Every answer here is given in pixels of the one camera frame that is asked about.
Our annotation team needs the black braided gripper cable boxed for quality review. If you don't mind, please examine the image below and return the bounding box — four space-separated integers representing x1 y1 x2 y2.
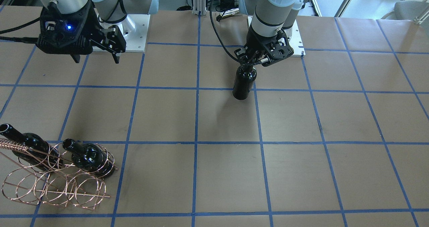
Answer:
209 0 245 66

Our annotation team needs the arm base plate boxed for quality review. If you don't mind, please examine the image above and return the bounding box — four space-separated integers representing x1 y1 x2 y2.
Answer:
92 14 151 53
247 15 306 57

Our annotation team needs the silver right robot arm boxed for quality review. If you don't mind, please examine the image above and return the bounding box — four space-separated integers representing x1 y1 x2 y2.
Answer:
36 0 159 63

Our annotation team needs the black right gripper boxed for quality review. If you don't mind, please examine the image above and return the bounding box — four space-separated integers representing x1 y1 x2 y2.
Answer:
36 0 127 64

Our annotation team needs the aluminium frame post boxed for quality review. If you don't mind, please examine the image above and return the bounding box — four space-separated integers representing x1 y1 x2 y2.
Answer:
191 0 208 17

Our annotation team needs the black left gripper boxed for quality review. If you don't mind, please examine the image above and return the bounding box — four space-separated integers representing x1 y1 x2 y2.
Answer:
234 28 294 67

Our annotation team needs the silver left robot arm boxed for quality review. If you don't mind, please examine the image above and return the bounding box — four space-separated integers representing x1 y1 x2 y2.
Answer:
234 0 300 68

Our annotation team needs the dark wine bottle in basket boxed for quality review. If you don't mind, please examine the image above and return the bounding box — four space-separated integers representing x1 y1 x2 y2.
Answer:
62 138 115 178

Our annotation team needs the copper wire wine basket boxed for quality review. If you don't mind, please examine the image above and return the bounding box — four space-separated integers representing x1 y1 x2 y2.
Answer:
1 144 118 211

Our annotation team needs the dark wine bottle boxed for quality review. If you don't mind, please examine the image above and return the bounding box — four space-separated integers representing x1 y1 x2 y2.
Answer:
232 66 256 100
62 138 115 178

